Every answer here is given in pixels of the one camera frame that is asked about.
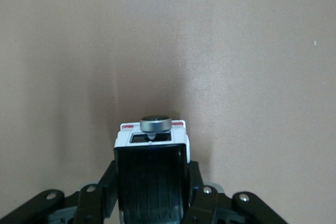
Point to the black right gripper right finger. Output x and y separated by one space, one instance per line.
210 208

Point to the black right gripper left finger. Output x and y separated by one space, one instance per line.
92 200

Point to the white toy jeep black roof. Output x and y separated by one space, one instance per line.
152 182

